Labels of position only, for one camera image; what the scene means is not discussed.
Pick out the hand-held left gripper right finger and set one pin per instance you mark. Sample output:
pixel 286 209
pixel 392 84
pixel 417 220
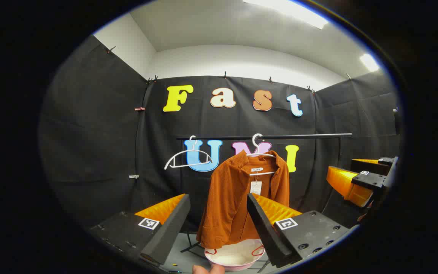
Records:
pixel 264 228

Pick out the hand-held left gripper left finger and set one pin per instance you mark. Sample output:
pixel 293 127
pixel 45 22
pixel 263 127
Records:
pixel 169 228

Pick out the rust orange shirt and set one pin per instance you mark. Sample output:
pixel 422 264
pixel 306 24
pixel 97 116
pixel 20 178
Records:
pixel 226 198

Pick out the white pink laundry hamper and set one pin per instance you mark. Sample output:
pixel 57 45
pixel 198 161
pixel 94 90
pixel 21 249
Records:
pixel 234 255

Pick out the black backdrop cloth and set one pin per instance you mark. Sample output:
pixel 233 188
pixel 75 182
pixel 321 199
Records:
pixel 89 133

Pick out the black clothes rack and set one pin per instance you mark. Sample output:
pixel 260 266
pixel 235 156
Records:
pixel 310 135

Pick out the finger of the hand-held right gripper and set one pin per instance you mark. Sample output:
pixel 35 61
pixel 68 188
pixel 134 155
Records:
pixel 367 179
pixel 367 166

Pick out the white plastic hanger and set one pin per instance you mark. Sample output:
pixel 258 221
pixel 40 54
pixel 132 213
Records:
pixel 257 149
pixel 194 150

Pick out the black camera stand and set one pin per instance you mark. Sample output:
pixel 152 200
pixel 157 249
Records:
pixel 397 121

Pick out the long ceiling light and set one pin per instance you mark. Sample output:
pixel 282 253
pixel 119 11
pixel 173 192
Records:
pixel 291 9

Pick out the small ceiling light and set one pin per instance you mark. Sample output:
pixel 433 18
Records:
pixel 369 62

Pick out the row of black cloth clips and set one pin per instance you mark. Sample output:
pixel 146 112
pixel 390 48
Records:
pixel 225 75

